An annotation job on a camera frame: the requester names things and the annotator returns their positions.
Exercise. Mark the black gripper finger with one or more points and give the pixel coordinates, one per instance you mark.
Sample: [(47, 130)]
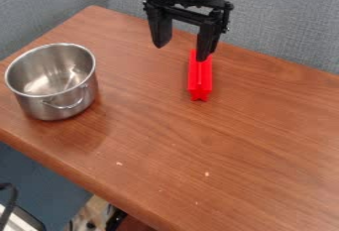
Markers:
[(207, 40), (160, 26)]

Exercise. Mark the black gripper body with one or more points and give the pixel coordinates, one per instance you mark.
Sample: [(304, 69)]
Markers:
[(196, 12)]

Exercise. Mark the red star-shaped block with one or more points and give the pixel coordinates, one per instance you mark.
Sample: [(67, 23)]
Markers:
[(199, 77)]

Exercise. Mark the stainless steel pot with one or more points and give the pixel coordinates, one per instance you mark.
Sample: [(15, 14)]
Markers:
[(52, 80)]

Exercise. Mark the white striped object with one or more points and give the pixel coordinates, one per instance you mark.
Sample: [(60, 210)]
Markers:
[(21, 221)]

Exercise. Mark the clutter under table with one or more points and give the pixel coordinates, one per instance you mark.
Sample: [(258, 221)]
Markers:
[(100, 216)]

